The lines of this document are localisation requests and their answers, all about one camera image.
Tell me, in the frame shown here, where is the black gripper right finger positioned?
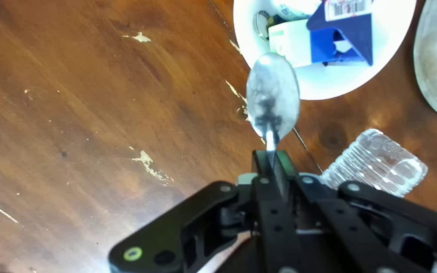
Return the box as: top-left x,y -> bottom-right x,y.
296,175 -> 437,273

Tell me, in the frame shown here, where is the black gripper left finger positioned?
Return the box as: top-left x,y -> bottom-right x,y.
108,181 -> 254,273

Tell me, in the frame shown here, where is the metallic spoon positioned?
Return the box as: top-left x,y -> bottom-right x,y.
246,53 -> 301,152

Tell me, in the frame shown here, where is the white bowl with packets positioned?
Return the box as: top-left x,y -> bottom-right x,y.
232,0 -> 416,100

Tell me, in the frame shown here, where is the clear plastic water bottle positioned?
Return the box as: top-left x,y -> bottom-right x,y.
322,129 -> 428,197

